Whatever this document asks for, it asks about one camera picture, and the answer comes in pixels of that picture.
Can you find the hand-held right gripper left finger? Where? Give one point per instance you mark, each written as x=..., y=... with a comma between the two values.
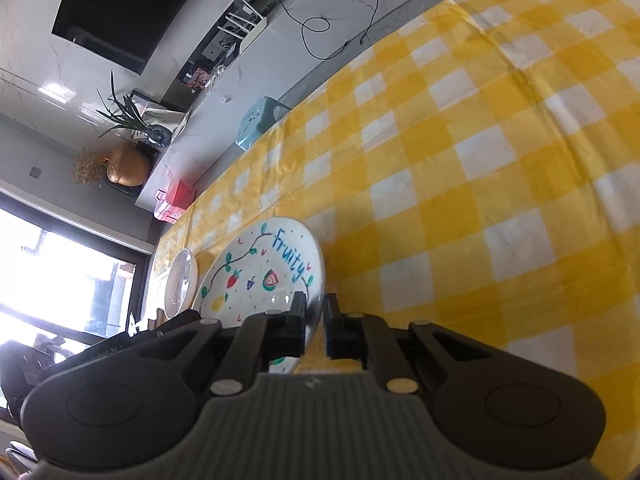
x=296, y=330

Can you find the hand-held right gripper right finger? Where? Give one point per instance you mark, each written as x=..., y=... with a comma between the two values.
x=330, y=325

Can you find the white fruit print plate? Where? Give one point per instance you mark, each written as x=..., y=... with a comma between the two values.
x=250, y=270

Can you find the small white dish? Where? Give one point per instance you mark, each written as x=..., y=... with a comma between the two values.
x=180, y=280

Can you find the pink storage box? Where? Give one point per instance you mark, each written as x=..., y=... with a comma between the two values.
x=177, y=197

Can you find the yellow checked tablecloth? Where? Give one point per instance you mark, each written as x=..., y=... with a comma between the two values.
x=450, y=185

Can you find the teal plastic stool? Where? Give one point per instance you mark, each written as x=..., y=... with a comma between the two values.
x=257, y=120

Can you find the golden vase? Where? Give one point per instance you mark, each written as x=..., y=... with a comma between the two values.
x=127, y=165

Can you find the dried flower bunch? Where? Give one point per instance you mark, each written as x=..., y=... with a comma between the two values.
x=87, y=167

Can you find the green potted plant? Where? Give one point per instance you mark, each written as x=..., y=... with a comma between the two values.
x=125, y=110

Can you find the white router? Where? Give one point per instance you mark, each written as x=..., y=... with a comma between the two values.
x=245, y=25

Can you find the black television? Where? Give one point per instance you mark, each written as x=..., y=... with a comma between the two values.
x=125, y=5

